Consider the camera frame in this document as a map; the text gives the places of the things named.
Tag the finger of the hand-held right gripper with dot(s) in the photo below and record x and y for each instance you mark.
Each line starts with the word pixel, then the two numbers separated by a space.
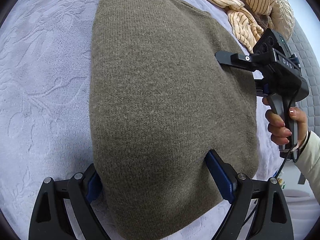
pixel 264 88
pixel 232 58

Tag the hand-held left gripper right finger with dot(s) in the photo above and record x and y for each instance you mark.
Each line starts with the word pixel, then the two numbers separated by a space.
pixel 220 177

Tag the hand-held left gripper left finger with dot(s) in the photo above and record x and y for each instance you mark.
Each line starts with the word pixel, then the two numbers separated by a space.
pixel 93 187

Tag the brown knit sweater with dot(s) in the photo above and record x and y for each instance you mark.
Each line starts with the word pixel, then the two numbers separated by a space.
pixel 162 92

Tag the person's right forearm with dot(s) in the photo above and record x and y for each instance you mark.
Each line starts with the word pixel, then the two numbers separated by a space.
pixel 312 162

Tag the person's right hand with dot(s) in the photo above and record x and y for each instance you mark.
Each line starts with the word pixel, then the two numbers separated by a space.
pixel 276 126

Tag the grey quilted headboard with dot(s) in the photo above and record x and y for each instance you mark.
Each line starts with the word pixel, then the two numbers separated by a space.
pixel 307 55

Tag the black wrist band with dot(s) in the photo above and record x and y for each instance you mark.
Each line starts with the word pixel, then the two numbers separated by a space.
pixel 307 140

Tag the white round stool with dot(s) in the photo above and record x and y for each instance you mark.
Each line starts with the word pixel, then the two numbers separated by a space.
pixel 297 197

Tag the lavender embossed blanket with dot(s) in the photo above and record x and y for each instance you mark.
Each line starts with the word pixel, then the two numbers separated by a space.
pixel 45 80

